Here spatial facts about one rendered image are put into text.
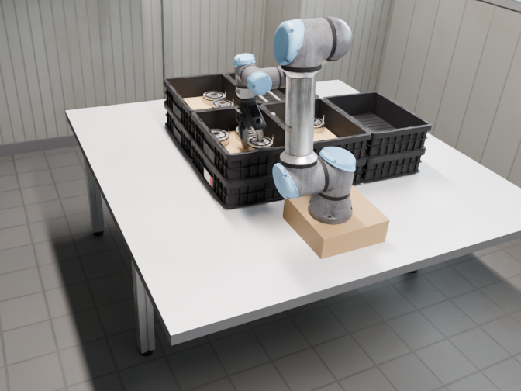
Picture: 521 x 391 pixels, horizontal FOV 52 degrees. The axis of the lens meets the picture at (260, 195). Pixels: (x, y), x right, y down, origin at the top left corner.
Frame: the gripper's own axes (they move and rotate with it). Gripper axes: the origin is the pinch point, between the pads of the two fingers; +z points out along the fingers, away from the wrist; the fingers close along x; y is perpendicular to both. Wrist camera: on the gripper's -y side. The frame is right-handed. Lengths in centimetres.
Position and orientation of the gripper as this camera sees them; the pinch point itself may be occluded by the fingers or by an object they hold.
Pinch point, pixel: (253, 145)
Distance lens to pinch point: 211.0
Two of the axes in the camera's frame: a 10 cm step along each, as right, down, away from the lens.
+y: -4.2, -5.0, 7.6
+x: -9.0, 2.8, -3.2
